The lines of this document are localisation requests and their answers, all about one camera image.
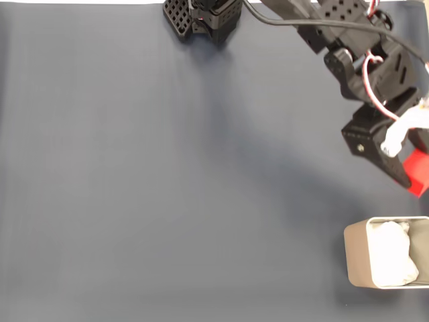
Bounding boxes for red cube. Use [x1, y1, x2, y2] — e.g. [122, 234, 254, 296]
[402, 147, 429, 199]

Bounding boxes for beige metal box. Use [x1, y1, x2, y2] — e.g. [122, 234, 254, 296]
[343, 216, 429, 290]

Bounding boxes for white crumpled paper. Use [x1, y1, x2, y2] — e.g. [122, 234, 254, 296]
[368, 220, 420, 288]

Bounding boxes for white camera board with mount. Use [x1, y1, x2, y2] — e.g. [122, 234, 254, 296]
[381, 106, 429, 158]

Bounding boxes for white and red wires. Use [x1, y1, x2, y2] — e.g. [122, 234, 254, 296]
[363, 0, 402, 121]

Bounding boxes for black camera cable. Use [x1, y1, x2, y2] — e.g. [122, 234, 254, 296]
[241, 0, 429, 68]

